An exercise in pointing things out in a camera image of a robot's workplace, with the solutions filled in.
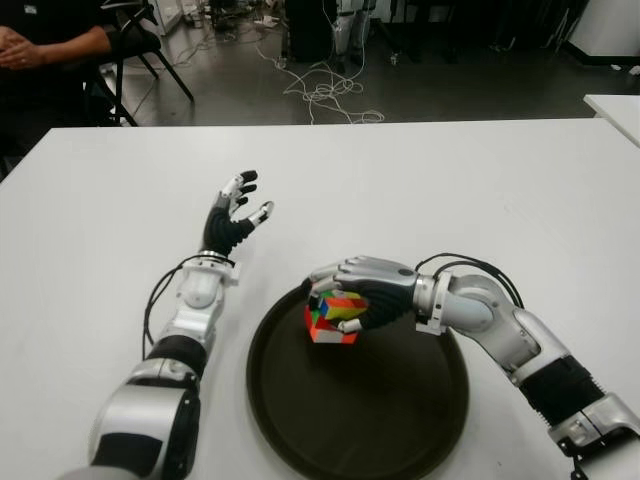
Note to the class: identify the seated person in black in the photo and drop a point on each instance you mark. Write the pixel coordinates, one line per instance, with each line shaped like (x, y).
(45, 100)

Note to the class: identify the tall black box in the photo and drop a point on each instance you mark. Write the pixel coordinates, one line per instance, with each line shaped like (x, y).
(310, 30)

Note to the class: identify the robot left hand black silver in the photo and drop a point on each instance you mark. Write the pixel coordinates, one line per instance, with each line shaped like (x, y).
(222, 230)

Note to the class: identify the robot left arm silver black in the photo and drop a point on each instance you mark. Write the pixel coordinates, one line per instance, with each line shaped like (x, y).
(185, 325)

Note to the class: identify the multicoloured Rubik's cube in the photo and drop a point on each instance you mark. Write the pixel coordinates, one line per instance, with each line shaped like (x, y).
(332, 320)

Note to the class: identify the black folding chair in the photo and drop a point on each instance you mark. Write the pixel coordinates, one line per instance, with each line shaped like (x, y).
(142, 45)

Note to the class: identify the white cabinet with black base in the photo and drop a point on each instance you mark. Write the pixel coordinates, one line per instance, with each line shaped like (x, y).
(610, 22)

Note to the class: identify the robot right arm silver black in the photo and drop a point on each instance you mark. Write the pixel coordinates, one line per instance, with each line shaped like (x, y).
(525, 340)

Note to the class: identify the white humanoid robot legs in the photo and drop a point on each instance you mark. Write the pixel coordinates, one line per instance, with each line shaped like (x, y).
(350, 25)

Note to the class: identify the robot right hand black silver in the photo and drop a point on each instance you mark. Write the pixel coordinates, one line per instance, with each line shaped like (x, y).
(385, 295)

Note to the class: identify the dark brown round plate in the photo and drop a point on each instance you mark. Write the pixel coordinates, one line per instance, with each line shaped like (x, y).
(357, 400)

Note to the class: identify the white side table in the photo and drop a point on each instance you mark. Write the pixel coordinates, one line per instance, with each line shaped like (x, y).
(617, 112)

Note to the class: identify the person's bare forearm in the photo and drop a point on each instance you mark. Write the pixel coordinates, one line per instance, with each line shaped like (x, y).
(60, 47)

